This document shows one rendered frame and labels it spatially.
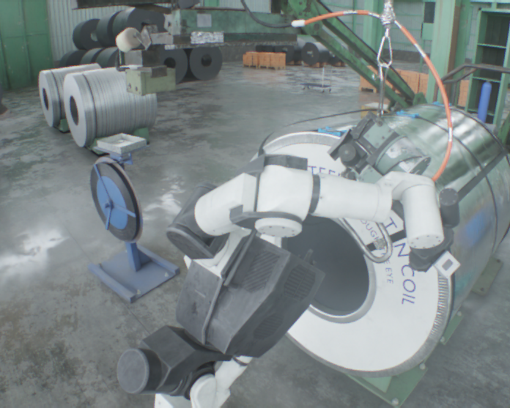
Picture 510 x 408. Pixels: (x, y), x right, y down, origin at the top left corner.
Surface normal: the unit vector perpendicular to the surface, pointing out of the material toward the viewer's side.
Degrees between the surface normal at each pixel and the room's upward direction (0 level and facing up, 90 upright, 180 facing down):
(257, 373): 0
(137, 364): 47
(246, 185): 56
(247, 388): 0
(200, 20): 90
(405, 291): 90
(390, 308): 90
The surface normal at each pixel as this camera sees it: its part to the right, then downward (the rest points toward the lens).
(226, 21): 0.68, 0.32
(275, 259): -0.55, -0.39
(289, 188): -0.30, -0.36
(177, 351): -0.03, -0.88
